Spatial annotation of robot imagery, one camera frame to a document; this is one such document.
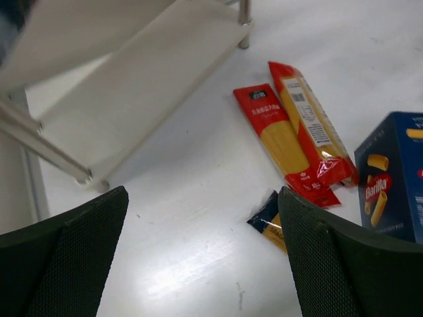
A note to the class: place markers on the dark blue Barilla box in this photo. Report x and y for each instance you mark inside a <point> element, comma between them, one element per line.
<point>389,162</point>

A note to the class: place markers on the red spaghetti pack barcode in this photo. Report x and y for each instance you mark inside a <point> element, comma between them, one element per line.
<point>315,133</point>

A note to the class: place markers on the white two-tier metal shelf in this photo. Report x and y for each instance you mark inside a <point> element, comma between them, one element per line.
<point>155,53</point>

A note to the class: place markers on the black label spaghetti pack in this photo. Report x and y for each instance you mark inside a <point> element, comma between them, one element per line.
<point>266,221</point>

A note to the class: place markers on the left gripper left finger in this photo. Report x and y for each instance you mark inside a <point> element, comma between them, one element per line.
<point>59,266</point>

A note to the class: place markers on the red spaghetti pack front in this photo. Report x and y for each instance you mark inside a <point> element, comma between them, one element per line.
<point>271,123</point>

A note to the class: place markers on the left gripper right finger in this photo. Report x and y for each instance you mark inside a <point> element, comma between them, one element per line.
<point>342,269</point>

